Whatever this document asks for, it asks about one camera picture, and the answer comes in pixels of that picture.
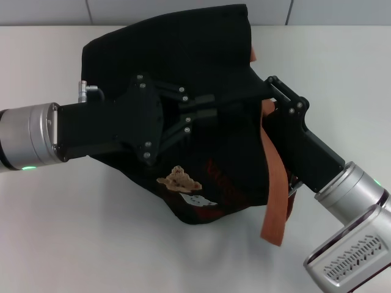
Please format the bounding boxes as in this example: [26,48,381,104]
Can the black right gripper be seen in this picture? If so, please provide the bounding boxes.
[264,75,346,194]

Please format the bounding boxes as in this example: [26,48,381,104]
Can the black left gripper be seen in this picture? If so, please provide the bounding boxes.
[56,73,218,167]

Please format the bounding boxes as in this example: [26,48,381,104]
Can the black food bag orange straps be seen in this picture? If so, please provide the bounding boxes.
[81,3,303,247]

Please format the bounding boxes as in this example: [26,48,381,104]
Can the left gripper cable with plug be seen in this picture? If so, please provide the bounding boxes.
[78,79,105,104]

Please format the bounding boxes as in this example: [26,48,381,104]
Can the gripper cable with plug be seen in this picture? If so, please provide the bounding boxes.
[287,182,304,197]
[78,79,105,104]

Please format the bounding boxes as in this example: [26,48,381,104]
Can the right gripper cable with plug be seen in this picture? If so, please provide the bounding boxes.
[287,182,304,197]

